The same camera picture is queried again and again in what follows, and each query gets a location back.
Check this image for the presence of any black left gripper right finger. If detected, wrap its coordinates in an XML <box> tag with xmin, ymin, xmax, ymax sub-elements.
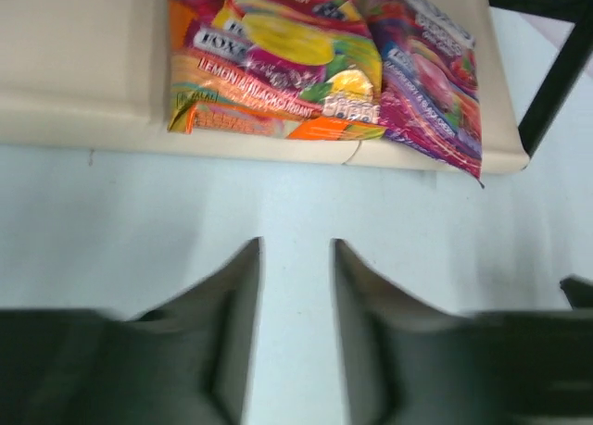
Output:
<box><xmin>334</xmin><ymin>239</ymin><xmax>592</xmax><ymax>424</ymax></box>

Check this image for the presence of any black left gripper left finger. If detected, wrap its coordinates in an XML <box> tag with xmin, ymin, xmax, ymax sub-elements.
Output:
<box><xmin>1</xmin><ymin>238</ymin><xmax>261</xmax><ymax>424</ymax></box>

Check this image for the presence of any purple berries candy bag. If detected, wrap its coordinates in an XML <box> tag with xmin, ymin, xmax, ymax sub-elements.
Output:
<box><xmin>365</xmin><ymin>0</ymin><xmax>483</xmax><ymax>179</ymax></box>

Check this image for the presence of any orange fruits candy bag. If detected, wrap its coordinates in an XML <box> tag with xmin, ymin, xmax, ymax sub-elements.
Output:
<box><xmin>168</xmin><ymin>0</ymin><xmax>384</xmax><ymax>141</ymax></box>

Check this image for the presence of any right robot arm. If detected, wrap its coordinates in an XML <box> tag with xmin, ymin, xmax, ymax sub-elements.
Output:
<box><xmin>560</xmin><ymin>275</ymin><xmax>593</xmax><ymax>309</ymax></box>

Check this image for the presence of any beige three-tier shelf rack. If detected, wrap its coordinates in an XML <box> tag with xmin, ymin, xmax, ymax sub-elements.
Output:
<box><xmin>1</xmin><ymin>0</ymin><xmax>592</xmax><ymax>173</ymax></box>

